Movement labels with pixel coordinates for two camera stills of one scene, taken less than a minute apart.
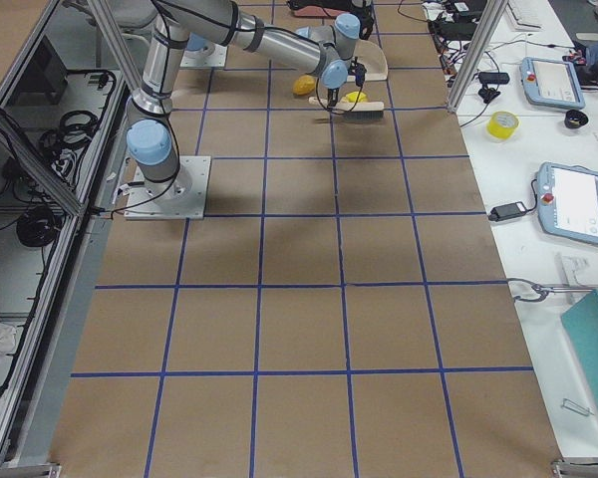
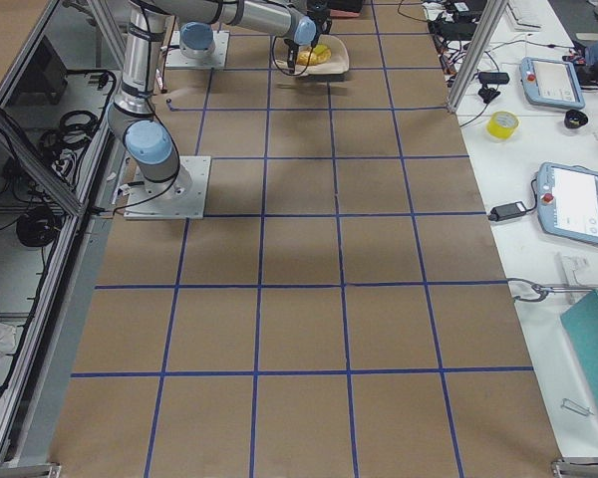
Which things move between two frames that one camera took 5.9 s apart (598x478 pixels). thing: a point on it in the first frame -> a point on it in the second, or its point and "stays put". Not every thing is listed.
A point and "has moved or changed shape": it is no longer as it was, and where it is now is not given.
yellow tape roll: [501, 124] stays put
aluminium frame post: [476, 54] stays put
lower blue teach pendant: [573, 200] stays put
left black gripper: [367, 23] -> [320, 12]
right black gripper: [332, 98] -> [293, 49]
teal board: [592, 333] stays put
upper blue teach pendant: [551, 82] stays put
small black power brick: [508, 210] stays put
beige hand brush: [353, 110] -> [299, 70]
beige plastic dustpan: [372, 58] has moved or changed shape
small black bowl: [574, 119] stays put
